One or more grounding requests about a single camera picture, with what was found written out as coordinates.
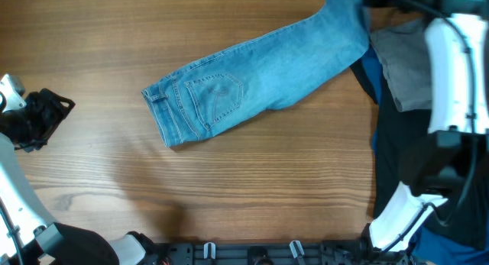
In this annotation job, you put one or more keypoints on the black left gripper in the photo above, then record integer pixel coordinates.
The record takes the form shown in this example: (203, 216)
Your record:
(46, 104)

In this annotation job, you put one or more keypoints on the light blue denim jeans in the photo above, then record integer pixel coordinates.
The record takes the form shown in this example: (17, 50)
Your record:
(208, 96)

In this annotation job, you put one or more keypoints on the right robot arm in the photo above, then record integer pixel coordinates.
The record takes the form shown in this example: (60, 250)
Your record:
(457, 41)

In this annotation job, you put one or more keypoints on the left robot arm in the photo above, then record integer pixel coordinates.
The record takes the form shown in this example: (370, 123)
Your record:
(28, 229)

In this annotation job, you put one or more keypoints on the black garment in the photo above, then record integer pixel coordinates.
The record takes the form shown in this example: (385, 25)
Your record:
(401, 154)

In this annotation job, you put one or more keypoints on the grey t-shirt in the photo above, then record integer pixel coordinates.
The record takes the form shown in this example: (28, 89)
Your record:
(404, 57)

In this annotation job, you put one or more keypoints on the blue garment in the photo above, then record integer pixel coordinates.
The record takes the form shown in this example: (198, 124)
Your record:
(465, 240)

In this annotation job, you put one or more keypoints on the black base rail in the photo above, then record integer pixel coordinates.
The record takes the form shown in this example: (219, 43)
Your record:
(292, 253)

